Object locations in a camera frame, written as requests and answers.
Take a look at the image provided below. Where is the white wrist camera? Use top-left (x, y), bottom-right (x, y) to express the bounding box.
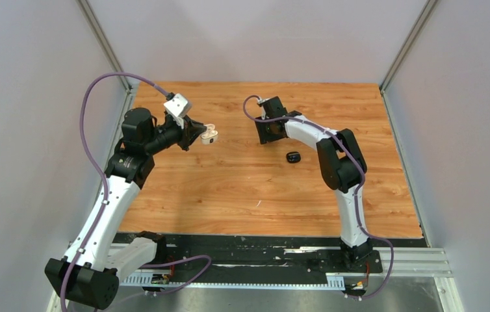
top-left (257, 98), bottom-right (268, 120)
top-left (163, 94), bottom-right (192, 129)

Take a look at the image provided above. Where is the aluminium rail frame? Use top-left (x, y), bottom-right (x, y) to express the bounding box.
top-left (45, 232), bottom-right (464, 311)

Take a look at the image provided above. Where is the right corner aluminium post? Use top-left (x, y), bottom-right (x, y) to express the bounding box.
top-left (379, 0), bottom-right (440, 94)

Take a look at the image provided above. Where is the left corner aluminium post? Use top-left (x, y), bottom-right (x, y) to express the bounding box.
top-left (75, 0), bottom-right (123, 72)

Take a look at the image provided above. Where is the black charging case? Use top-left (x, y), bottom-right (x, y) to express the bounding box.
top-left (286, 151), bottom-right (302, 164)

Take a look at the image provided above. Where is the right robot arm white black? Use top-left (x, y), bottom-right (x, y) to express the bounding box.
top-left (252, 96), bottom-right (372, 272)

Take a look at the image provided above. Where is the corner aluminium post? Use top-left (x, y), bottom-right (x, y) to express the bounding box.
top-left (379, 0), bottom-right (440, 94)
top-left (75, 0), bottom-right (123, 72)

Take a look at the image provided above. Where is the white charging case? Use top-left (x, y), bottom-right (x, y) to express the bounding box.
top-left (200, 123), bottom-right (218, 145)

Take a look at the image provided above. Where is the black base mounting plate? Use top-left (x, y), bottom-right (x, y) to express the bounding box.
top-left (116, 233), bottom-right (428, 286)

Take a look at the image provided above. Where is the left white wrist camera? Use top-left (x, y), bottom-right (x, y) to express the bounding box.
top-left (163, 94), bottom-right (192, 129)

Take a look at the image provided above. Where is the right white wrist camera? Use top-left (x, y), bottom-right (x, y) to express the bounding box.
top-left (257, 98), bottom-right (268, 120)

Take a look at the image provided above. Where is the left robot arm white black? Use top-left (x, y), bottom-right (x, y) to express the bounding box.
top-left (45, 108), bottom-right (218, 311)

